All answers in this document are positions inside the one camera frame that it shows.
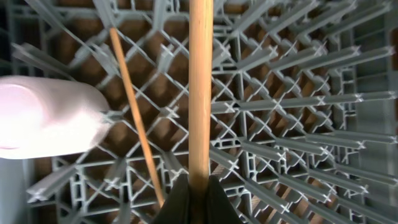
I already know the pink plastic cup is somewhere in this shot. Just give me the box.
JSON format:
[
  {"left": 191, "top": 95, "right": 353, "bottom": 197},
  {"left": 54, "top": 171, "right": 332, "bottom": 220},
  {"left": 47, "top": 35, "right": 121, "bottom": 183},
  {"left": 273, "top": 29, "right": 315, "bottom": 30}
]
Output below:
[{"left": 1, "top": 75, "right": 111, "bottom": 159}]

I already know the wooden chopstick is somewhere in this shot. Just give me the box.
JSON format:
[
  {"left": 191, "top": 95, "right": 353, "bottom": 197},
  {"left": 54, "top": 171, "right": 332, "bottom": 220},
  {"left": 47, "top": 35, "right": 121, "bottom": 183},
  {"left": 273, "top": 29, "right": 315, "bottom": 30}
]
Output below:
[
  {"left": 188, "top": 0, "right": 214, "bottom": 195},
  {"left": 109, "top": 27, "right": 165, "bottom": 208}
]

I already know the grey plastic dishwasher rack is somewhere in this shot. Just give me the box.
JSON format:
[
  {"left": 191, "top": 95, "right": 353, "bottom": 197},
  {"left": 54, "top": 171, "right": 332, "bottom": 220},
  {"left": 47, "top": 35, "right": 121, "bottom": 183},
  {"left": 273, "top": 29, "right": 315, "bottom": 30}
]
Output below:
[{"left": 1, "top": 1, "right": 397, "bottom": 223}]

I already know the light blue plastic cup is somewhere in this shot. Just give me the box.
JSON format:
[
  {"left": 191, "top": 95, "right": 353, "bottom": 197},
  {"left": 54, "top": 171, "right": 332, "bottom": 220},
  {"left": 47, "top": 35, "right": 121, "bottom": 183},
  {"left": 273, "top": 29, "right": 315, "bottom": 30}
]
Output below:
[{"left": 1, "top": 159, "right": 33, "bottom": 224}]

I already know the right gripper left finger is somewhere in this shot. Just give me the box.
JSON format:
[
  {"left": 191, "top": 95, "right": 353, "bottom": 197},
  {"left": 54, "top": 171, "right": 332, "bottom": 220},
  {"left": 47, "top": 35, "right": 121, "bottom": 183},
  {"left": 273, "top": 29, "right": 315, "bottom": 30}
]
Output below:
[{"left": 151, "top": 174, "right": 190, "bottom": 224}]

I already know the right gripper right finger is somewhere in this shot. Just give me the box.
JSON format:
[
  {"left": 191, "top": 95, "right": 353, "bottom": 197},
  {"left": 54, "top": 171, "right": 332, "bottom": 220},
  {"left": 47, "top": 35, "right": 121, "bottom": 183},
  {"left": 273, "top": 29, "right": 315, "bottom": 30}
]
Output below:
[{"left": 205, "top": 175, "right": 243, "bottom": 224}]

